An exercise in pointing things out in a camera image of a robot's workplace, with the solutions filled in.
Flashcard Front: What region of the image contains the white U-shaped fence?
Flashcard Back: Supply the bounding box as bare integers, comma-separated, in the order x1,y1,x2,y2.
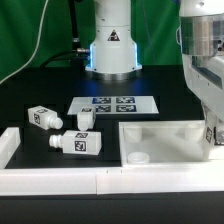
0,128,224,196

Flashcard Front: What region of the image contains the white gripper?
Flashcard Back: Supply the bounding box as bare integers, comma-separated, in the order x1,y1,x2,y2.
182,55,224,145

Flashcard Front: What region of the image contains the white cable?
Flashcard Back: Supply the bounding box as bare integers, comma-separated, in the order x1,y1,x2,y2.
0,0,50,85

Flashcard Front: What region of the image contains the black cable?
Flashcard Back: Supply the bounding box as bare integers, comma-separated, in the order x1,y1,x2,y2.
39,0,92,68

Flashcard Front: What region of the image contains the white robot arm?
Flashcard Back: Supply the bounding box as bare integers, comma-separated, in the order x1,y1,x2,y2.
86,0,224,145

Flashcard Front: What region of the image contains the green backdrop curtain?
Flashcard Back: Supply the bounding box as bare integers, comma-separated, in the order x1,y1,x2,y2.
0,0,181,81

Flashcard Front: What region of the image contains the white AprilTag sheet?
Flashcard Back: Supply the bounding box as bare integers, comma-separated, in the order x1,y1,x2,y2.
68,96,159,115

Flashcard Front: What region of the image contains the white square tabletop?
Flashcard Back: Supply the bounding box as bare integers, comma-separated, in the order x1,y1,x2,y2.
118,119,224,168

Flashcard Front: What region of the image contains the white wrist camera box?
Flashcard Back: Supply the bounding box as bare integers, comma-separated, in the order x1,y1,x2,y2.
176,27,181,45

